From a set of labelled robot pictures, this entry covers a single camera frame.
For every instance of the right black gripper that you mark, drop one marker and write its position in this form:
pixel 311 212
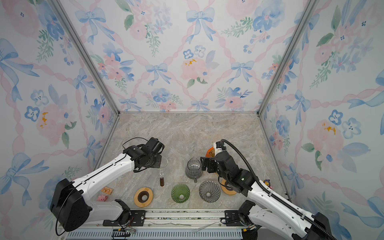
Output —
pixel 212 162

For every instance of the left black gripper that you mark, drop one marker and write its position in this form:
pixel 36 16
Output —
pixel 159 159

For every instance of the clear glass server wooden handle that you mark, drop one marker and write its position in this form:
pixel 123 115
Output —
pixel 163 166

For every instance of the green glass dripper cone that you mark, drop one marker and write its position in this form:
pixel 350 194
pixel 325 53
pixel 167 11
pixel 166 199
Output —
pixel 180 193

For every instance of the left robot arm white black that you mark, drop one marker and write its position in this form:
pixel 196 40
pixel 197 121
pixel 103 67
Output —
pixel 72 203

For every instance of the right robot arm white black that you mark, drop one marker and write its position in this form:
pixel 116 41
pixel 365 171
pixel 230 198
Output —
pixel 265 207

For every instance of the orange coffee filter pack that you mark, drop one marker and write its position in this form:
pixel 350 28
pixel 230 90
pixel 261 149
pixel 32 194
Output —
pixel 211 153

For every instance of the grey glass dripper cone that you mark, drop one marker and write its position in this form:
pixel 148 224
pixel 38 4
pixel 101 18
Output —
pixel 209 191

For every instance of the grey glass carafe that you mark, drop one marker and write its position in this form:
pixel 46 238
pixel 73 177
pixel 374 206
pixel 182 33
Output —
pixel 194 169

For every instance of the small colourful doll toy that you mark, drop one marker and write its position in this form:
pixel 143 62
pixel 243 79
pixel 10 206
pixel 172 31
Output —
pixel 267 183

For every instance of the pink pig toy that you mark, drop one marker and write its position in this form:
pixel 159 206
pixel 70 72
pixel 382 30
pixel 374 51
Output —
pixel 102 198

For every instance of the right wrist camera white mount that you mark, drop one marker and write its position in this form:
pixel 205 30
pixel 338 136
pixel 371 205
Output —
pixel 219 147

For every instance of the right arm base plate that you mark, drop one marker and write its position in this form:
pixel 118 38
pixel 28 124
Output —
pixel 235 219

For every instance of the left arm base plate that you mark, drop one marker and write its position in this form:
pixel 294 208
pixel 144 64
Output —
pixel 133 218

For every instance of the aluminium mounting rail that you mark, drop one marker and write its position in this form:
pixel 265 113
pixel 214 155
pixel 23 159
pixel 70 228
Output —
pixel 172 225

